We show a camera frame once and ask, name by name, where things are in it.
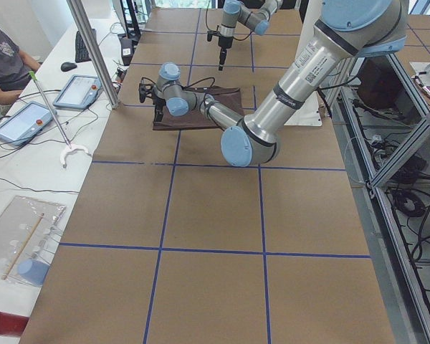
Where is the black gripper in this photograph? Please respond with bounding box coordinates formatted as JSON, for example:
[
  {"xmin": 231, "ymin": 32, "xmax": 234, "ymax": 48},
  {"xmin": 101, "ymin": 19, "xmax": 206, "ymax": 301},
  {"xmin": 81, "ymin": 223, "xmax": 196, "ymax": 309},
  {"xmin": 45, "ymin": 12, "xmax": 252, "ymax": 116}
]
[
  {"xmin": 218, "ymin": 36, "xmax": 233, "ymax": 71},
  {"xmin": 153, "ymin": 97, "xmax": 166, "ymax": 123}
]

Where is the brown t-shirt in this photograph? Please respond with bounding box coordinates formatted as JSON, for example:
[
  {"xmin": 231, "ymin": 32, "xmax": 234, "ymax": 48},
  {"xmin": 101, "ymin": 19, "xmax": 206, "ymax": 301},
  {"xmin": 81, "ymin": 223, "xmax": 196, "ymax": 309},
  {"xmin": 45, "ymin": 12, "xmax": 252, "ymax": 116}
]
[{"xmin": 151, "ymin": 85, "xmax": 245, "ymax": 132}]

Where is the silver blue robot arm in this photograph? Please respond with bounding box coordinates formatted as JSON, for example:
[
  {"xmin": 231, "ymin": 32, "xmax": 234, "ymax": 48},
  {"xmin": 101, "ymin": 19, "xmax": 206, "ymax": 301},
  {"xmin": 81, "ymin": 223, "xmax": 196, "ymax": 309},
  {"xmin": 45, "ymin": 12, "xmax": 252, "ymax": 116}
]
[
  {"xmin": 213, "ymin": 0, "xmax": 283, "ymax": 71},
  {"xmin": 152, "ymin": 1, "xmax": 409, "ymax": 167}
]

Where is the blue tape line lengthwise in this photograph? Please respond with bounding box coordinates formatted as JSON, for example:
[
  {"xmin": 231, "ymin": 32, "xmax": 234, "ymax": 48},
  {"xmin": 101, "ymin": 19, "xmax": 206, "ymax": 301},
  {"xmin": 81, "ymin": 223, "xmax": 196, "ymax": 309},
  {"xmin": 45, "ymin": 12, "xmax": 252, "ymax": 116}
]
[{"xmin": 143, "ymin": 9, "xmax": 202, "ymax": 344}]

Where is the black box with label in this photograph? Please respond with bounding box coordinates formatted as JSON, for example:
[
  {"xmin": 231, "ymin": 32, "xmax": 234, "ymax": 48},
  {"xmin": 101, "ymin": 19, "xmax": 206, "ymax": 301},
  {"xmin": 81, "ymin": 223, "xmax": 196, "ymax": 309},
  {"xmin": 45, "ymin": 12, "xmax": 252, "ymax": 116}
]
[{"xmin": 120, "ymin": 37, "xmax": 134, "ymax": 66}]

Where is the teach pendant far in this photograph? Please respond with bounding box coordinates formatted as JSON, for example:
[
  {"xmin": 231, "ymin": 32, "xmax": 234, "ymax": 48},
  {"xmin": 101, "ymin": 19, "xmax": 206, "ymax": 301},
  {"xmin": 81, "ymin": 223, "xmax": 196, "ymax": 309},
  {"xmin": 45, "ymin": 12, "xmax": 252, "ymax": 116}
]
[{"xmin": 53, "ymin": 75, "xmax": 102, "ymax": 110}]

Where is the teach pendant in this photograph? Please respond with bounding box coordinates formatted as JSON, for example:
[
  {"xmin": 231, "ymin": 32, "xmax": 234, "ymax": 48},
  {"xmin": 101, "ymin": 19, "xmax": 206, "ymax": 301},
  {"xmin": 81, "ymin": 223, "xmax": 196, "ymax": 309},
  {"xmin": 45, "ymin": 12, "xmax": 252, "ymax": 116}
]
[
  {"xmin": 0, "ymin": 101, "xmax": 52, "ymax": 146},
  {"xmin": 53, "ymin": 75, "xmax": 102, "ymax": 110}
]

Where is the reacher stick white hook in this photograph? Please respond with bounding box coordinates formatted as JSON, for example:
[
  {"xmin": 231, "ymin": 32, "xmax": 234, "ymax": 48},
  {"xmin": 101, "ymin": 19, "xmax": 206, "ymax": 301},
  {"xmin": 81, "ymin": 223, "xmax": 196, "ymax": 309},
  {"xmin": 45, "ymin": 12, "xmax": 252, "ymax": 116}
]
[{"xmin": 29, "ymin": 71, "xmax": 91, "ymax": 168}]

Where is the black keyboard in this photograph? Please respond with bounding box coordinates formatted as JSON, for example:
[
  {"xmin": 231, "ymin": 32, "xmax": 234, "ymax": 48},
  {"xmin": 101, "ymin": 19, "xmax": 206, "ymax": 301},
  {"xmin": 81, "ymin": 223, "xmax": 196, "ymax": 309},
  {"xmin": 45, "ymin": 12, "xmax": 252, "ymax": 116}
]
[{"xmin": 75, "ymin": 31, "xmax": 91, "ymax": 63}]

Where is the black computer mouse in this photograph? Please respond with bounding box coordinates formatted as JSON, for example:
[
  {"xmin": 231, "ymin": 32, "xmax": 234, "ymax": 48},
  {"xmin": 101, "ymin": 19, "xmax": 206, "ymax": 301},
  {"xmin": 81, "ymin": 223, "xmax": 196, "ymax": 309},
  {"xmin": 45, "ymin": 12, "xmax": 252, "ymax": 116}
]
[{"xmin": 60, "ymin": 62, "xmax": 77, "ymax": 72}]

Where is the teach pendant near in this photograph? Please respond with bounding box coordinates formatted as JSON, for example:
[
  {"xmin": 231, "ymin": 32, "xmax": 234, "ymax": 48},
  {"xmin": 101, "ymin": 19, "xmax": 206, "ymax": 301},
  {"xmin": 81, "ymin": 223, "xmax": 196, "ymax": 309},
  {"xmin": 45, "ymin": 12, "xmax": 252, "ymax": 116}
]
[{"xmin": 0, "ymin": 101, "xmax": 52, "ymax": 146}]

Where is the person in grey shirt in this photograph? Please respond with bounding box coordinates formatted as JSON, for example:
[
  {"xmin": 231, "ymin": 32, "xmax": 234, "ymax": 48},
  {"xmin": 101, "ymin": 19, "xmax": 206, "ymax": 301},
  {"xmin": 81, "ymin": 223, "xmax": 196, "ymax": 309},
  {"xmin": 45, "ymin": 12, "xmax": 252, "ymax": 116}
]
[{"xmin": 0, "ymin": 29, "xmax": 40, "ymax": 105}]

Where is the blue tape line crosswise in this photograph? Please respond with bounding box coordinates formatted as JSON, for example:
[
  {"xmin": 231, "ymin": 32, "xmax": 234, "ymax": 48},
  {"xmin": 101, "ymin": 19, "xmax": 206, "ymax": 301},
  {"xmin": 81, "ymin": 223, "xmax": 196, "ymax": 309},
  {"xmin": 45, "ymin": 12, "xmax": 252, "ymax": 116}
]
[{"xmin": 59, "ymin": 242, "xmax": 371, "ymax": 259}]

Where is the clear plastic bag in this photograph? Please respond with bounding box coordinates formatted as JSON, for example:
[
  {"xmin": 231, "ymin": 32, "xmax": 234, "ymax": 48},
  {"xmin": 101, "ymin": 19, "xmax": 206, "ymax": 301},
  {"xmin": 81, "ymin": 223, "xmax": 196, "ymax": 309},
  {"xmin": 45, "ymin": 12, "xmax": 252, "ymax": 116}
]
[{"xmin": 0, "ymin": 196, "xmax": 66, "ymax": 287}]

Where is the blue cup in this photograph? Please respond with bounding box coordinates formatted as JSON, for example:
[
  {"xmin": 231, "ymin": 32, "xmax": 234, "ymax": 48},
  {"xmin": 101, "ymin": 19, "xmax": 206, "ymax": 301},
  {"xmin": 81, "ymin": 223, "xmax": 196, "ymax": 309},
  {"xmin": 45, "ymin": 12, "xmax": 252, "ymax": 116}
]
[{"xmin": 17, "ymin": 259, "xmax": 50, "ymax": 287}]

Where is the wooden stick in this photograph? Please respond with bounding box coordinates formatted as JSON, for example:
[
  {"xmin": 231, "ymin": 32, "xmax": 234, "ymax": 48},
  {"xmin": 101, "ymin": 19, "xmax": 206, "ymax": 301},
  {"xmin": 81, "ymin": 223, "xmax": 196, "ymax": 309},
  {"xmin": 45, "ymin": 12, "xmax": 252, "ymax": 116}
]
[{"xmin": 1, "ymin": 213, "xmax": 44, "ymax": 280}]

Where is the red object at corner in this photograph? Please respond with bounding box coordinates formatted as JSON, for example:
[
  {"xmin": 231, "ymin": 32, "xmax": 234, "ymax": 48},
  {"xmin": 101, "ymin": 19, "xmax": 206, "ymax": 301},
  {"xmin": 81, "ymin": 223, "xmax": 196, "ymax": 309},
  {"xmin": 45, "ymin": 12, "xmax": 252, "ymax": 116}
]
[{"xmin": 0, "ymin": 311, "xmax": 29, "ymax": 338}]

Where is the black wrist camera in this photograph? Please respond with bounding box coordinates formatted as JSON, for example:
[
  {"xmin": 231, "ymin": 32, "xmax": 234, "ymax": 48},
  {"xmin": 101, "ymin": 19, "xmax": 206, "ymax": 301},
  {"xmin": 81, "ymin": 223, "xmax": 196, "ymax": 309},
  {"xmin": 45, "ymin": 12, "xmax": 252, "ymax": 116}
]
[
  {"xmin": 206, "ymin": 29, "xmax": 219, "ymax": 42},
  {"xmin": 138, "ymin": 79, "xmax": 156, "ymax": 104}
]

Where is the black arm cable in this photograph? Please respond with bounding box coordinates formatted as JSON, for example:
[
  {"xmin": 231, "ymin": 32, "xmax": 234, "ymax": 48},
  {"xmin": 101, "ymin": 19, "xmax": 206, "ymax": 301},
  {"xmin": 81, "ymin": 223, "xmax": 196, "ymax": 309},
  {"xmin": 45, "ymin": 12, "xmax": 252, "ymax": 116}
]
[{"xmin": 184, "ymin": 76, "xmax": 216, "ymax": 92}]

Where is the aluminium frame post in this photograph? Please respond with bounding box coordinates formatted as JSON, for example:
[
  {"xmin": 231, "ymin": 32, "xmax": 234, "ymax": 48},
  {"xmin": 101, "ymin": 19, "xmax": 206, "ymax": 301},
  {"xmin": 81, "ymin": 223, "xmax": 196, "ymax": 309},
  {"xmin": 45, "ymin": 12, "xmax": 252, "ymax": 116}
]
[{"xmin": 67, "ymin": 0, "xmax": 119, "ymax": 109}]

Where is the aluminium truss frame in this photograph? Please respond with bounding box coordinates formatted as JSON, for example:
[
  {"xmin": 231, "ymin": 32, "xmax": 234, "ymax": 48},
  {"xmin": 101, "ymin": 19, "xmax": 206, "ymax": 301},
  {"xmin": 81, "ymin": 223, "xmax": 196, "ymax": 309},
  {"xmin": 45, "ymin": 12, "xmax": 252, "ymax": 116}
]
[{"xmin": 322, "ymin": 55, "xmax": 430, "ymax": 343}]

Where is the cable bundle under frame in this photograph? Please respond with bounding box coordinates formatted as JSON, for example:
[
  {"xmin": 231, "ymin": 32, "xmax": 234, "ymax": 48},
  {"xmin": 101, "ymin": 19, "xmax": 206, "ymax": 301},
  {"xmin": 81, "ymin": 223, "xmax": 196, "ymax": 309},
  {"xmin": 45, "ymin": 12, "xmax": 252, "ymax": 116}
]
[{"xmin": 350, "ymin": 96, "xmax": 430, "ymax": 266}]

